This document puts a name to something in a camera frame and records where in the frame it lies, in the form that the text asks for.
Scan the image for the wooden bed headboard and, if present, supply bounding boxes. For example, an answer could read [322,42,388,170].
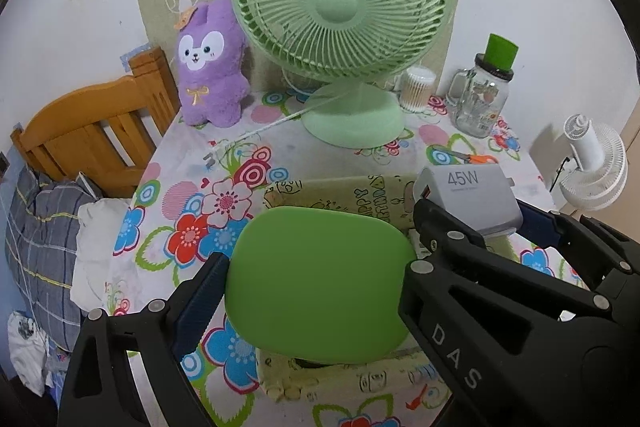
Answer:
[11,47,182,198]

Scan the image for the white pillow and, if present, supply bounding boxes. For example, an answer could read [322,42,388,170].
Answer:
[70,198,133,313]

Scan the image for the blue wall sticker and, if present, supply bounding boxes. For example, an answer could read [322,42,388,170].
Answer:
[120,44,151,68]

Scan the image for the glass mug jar green lid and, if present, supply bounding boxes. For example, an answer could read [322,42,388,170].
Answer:
[447,33,521,138]

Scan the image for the white charger block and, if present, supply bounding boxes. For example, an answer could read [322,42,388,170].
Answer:
[414,166,524,235]

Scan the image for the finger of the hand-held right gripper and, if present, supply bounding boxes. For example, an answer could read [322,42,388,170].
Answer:
[413,197,614,319]
[517,201,640,294]

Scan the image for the white printed cloth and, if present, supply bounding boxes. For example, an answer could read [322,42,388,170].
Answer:
[7,311,51,398]

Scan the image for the white fan power cord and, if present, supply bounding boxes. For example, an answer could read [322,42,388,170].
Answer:
[202,99,321,168]

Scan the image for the green rounded square mat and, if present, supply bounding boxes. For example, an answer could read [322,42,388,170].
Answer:
[224,205,417,365]

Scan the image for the yellow patterned storage box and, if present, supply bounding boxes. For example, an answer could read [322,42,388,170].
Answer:
[257,174,453,403]

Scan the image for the white pedestal fan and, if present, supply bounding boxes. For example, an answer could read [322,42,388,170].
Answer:
[559,113,628,212]

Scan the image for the black power cable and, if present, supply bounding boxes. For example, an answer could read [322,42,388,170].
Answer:
[547,154,573,192]

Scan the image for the grey plaid pillow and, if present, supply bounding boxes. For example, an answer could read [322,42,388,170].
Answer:
[4,167,106,353]

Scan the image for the purple plush toy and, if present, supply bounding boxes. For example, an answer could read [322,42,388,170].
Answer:
[174,0,251,128]

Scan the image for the beige cartoon wall poster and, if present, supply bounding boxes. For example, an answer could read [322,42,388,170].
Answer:
[135,0,465,92]

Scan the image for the orange handled scissors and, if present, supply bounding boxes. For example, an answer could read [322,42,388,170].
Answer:
[430,146,501,168]

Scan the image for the green desk fan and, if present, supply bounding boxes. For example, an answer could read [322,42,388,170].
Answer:
[234,0,453,148]

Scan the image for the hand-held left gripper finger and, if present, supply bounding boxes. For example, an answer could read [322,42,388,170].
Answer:
[56,252,231,427]

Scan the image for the cotton swab container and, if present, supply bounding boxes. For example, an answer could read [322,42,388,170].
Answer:
[400,67,437,112]

